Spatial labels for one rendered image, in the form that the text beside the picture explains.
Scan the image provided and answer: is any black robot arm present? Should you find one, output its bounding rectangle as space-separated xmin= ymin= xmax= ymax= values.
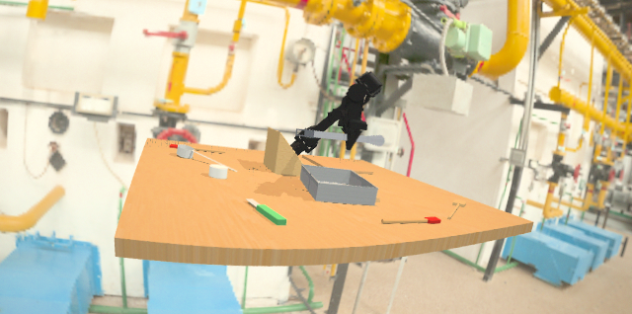
xmin=290 ymin=71 xmax=382 ymax=156

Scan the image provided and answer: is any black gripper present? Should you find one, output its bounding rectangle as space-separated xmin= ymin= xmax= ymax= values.
xmin=338 ymin=102 xmax=367 ymax=150

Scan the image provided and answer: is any white short cylinder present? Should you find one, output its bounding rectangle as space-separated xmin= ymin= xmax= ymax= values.
xmin=208 ymin=164 xmax=228 ymax=180

